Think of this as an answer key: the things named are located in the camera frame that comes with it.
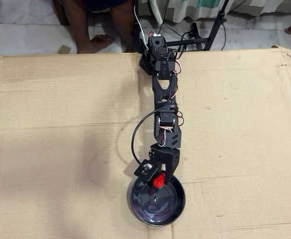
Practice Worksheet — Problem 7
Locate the black round plastic bin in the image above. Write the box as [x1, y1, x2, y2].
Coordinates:
[129, 174, 186, 227]

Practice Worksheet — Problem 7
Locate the red lego block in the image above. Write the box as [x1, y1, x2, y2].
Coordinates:
[152, 173, 166, 188]

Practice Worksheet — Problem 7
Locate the brown cardboard sheet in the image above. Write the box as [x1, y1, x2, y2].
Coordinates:
[0, 44, 291, 239]

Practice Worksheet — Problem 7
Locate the bare human leg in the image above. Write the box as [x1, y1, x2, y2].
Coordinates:
[109, 0, 136, 53]
[65, 0, 115, 54]

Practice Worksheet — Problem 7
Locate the black floor cable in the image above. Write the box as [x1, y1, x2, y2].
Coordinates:
[181, 23, 227, 52]

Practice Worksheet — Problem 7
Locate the black wrist camera board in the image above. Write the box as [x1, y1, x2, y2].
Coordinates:
[134, 160, 162, 182]

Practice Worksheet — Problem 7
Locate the black camera cable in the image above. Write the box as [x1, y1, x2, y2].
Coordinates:
[131, 109, 162, 165]

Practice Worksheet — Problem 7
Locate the black tripod stand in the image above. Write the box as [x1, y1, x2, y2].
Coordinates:
[132, 0, 232, 52]

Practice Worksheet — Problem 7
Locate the patterned bed sheet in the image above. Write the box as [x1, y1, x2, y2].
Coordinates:
[137, 0, 291, 21]

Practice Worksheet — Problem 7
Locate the white power cable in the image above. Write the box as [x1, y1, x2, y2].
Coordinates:
[134, 2, 148, 43]

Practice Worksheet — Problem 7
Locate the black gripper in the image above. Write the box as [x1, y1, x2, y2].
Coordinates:
[149, 143, 180, 185]

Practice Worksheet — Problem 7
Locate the small cardboard scrap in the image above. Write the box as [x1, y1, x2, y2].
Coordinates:
[58, 44, 72, 54]

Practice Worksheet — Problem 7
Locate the white pipe leg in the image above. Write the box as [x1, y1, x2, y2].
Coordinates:
[150, 0, 164, 25]

